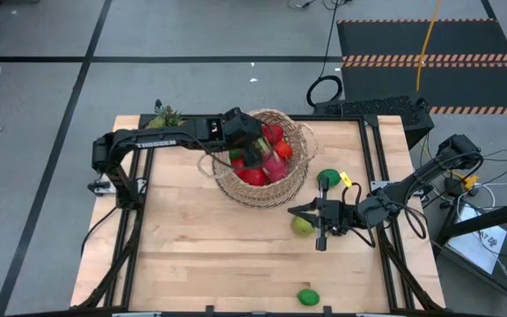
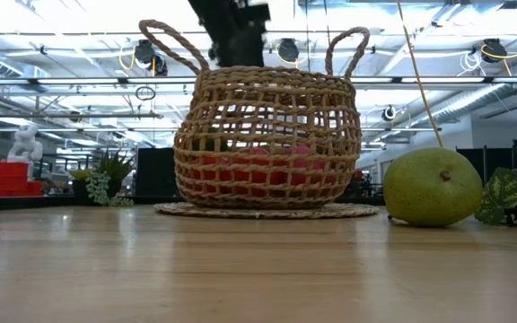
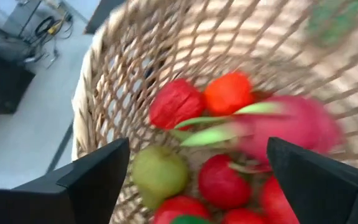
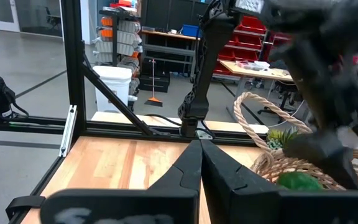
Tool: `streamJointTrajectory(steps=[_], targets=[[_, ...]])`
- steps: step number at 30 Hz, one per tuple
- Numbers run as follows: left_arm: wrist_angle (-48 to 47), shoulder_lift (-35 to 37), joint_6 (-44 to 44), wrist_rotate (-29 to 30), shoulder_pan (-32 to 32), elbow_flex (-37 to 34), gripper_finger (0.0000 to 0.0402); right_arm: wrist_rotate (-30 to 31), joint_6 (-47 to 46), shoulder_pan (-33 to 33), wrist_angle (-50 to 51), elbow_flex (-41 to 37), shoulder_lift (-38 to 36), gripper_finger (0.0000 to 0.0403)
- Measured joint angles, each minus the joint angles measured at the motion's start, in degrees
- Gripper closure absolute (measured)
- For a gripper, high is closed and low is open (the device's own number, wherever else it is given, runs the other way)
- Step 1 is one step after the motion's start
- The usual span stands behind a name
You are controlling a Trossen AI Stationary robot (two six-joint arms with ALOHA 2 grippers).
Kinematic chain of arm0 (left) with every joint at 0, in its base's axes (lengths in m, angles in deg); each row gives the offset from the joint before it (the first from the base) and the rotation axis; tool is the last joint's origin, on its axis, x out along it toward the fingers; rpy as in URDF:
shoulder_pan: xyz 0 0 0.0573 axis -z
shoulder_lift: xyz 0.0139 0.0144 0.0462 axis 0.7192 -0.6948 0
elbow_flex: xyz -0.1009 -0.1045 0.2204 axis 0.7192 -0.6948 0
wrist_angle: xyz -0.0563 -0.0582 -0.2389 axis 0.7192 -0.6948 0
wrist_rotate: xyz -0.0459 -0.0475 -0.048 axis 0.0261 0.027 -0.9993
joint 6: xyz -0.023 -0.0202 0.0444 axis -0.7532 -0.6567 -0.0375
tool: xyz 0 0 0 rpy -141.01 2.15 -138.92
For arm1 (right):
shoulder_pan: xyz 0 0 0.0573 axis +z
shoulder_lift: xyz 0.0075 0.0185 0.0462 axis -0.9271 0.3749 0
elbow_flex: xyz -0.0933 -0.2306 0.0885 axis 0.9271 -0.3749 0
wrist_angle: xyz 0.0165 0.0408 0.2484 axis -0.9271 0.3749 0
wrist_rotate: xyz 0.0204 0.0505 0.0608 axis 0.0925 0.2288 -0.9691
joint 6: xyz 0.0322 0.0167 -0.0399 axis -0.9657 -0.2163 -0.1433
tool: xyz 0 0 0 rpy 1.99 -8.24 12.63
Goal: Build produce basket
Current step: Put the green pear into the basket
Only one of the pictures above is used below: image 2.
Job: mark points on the green pear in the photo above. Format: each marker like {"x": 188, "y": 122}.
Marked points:
{"x": 431, "y": 188}

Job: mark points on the black metal table frame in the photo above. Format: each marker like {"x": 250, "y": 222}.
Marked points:
{"x": 16, "y": 204}

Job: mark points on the round woven mat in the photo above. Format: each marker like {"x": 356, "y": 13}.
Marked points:
{"x": 263, "y": 212}

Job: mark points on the red apple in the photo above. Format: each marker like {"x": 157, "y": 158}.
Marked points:
{"x": 240, "y": 174}

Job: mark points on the pink dragon fruit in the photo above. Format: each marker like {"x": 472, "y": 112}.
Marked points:
{"x": 302, "y": 151}

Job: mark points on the green succulent plant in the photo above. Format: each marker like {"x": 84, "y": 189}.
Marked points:
{"x": 115, "y": 168}

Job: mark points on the dark grapes with leaf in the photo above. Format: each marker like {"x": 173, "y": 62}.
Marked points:
{"x": 503, "y": 190}

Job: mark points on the woven wicker basket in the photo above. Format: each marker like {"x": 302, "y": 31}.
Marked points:
{"x": 263, "y": 74}

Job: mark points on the black background panel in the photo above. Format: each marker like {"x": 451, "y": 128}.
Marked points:
{"x": 155, "y": 172}

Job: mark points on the green lime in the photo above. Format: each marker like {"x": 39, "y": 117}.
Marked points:
{"x": 211, "y": 144}

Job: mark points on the long horizontal light bar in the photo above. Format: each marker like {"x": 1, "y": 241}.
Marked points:
{"x": 442, "y": 81}

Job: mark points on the red storage bin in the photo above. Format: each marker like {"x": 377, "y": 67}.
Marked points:
{"x": 7, "y": 170}
{"x": 16, "y": 188}

